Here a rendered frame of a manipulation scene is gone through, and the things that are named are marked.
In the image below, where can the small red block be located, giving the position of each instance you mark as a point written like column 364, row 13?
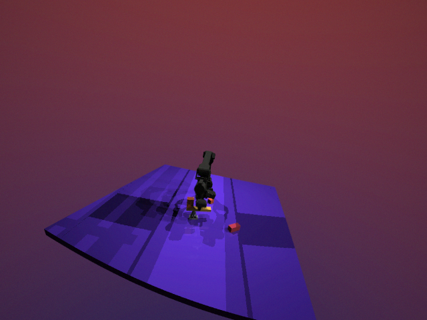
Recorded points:
column 233, row 227

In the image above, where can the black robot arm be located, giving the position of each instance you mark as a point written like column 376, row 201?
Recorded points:
column 204, row 171

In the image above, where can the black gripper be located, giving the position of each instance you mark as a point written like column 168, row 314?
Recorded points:
column 200, row 201

